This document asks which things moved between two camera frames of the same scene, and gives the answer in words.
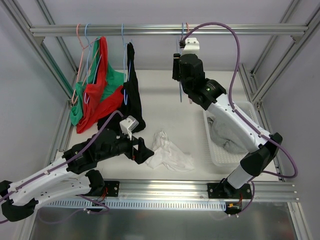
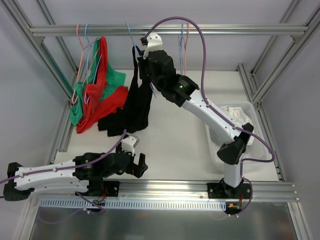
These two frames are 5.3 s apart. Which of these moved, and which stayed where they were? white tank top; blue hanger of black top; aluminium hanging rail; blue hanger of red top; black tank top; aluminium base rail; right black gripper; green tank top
Moved: white tank top; right black gripper; blue hanger of black top; black tank top
Stayed: green tank top; aluminium base rail; blue hanger of red top; aluminium hanging rail
